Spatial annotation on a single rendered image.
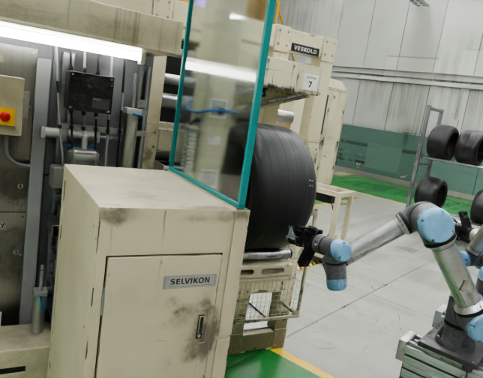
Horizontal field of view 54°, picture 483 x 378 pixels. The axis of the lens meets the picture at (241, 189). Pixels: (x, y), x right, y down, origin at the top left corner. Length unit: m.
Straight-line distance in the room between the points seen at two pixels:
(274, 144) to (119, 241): 0.99
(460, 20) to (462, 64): 1.11
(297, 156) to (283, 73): 0.55
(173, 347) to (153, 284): 0.20
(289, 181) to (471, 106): 11.56
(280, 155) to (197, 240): 0.82
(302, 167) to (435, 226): 0.57
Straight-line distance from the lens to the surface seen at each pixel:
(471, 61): 13.50
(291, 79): 2.42
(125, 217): 1.14
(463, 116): 13.35
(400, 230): 1.91
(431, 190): 7.51
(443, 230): 1.78
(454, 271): 1.87
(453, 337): 2.11
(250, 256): 2.07
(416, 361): 2.19
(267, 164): 1.90
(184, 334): 1.32
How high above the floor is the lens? 1.54
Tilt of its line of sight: 10 degrees down
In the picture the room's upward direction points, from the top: 9 degrees clockwise
